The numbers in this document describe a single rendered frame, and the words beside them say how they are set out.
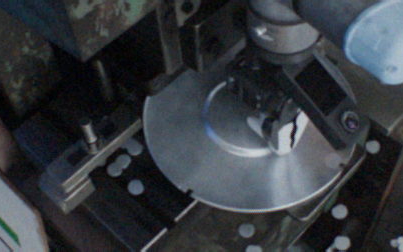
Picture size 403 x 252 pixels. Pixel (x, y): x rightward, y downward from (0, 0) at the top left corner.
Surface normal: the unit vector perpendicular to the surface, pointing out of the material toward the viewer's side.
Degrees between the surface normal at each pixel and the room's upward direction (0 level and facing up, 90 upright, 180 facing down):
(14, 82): 90
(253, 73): 1
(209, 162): 2
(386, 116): 0
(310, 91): 29
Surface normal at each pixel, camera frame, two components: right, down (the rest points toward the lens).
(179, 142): -0.04, -0.55
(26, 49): 0.72, 0.54
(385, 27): -0.53, -0.07
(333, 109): 0.33, -0.27
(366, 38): -0.71, 0.26
